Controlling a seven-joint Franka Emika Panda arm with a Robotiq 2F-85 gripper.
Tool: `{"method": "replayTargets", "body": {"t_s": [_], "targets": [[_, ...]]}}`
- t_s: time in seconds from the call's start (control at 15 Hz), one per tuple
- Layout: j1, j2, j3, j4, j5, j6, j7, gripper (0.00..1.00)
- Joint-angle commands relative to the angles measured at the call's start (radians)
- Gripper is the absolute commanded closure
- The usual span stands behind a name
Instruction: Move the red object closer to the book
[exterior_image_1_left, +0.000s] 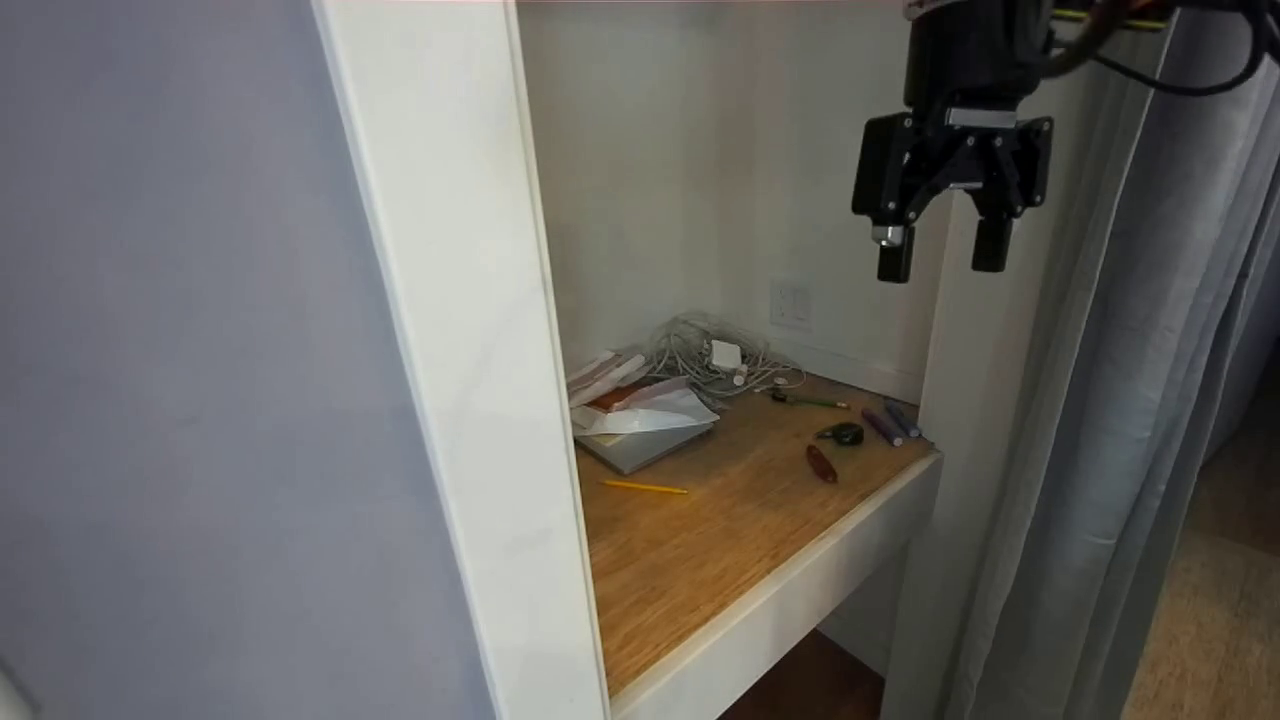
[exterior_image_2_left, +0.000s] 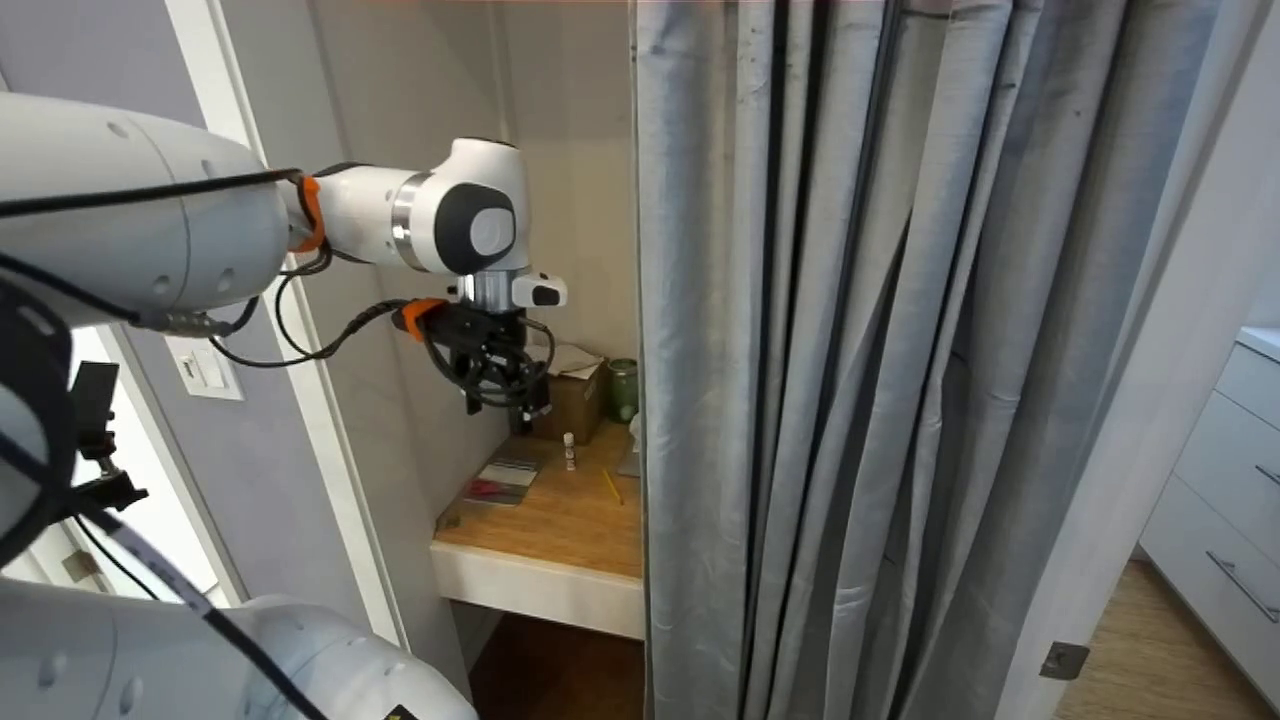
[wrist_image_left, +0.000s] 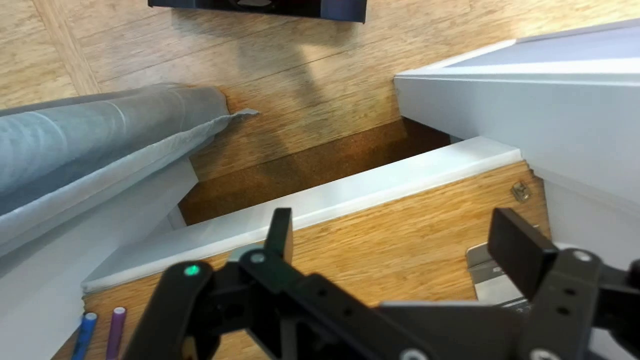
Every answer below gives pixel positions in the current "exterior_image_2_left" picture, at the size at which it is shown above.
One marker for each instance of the wooden shelf board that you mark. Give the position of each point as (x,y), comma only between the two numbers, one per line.
(562,585)

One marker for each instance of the white wooden shelf frame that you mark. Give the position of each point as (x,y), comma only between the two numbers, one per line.
(322,425)

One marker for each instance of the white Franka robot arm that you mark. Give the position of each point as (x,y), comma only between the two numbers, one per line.
(135,200)

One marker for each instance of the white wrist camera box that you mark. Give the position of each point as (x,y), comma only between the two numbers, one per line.
(518,289)

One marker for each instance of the brown cardboard box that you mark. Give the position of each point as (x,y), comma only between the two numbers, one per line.
(582,401)

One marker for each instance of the small white bottle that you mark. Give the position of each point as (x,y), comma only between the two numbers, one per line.
(571,452)

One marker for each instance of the yellow pencil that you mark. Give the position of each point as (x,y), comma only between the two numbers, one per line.
(619,489)

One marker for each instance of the white door jamb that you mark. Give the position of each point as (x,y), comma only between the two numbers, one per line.
(1144,401)

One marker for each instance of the white drawer cabinet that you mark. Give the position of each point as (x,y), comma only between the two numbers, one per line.
(1226,493)

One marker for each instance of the white light switch plate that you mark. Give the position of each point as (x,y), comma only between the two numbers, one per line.
(201,371)

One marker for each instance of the white grey book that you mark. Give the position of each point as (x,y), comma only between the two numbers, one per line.
(514,469)

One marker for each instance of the green can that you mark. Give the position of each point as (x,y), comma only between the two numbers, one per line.
(621,390)

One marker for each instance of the grey curtain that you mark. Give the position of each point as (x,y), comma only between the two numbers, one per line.
(864,332)

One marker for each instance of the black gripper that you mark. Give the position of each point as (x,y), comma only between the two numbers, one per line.
(490,347)

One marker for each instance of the black clamp bracket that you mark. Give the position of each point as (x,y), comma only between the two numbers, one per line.
(42,386)

